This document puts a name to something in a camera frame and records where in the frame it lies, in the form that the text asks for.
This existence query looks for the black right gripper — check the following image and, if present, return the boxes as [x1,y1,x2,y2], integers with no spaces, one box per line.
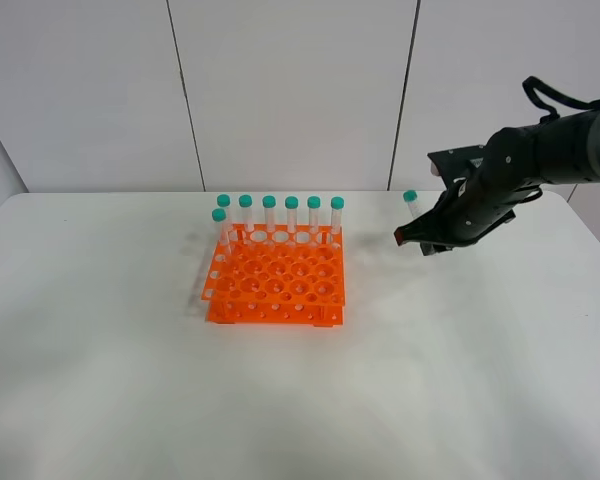
[394,127,537,256]

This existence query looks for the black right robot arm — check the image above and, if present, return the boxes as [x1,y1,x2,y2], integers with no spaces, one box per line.
[394,76,600,256]

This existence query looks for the test tube second row left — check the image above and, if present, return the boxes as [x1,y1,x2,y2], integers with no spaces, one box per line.
[212,208,231,254]

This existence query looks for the orange test tube rack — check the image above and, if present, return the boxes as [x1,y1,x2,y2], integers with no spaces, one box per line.
[201,223,346,327]

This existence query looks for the green-capped test tube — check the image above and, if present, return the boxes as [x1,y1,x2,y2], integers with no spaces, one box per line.
[403,190,422,220]

